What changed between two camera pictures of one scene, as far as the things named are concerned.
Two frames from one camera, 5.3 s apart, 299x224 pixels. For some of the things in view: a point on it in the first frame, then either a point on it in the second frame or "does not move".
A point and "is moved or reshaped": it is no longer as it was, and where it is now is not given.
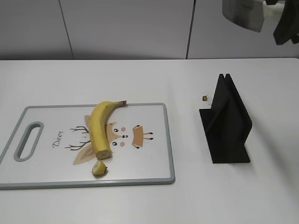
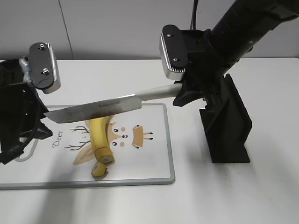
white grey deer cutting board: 52,147 does not move
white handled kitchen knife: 249,14 is moved or reshaped
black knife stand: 227,124 does not move
